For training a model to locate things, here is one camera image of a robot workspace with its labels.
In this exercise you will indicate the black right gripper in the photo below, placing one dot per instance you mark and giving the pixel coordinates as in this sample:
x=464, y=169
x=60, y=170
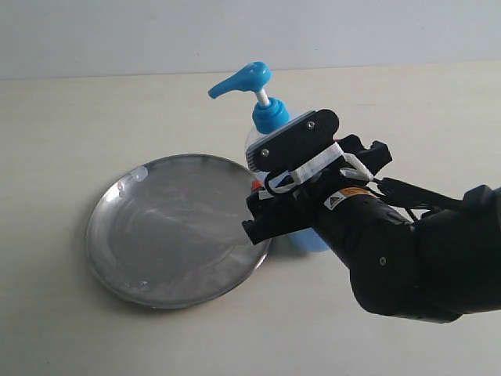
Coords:
x=326, y=193

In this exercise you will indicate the blue soap pump bottle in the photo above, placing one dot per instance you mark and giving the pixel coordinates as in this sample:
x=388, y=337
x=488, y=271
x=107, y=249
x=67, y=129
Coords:
x=268, y=115

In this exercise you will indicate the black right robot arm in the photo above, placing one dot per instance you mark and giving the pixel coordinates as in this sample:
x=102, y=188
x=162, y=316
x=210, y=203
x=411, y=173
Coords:
x=411, y=253

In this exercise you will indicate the round stainless steel plate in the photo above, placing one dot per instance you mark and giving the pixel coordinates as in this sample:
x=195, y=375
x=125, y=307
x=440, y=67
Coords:
x=168, y=234

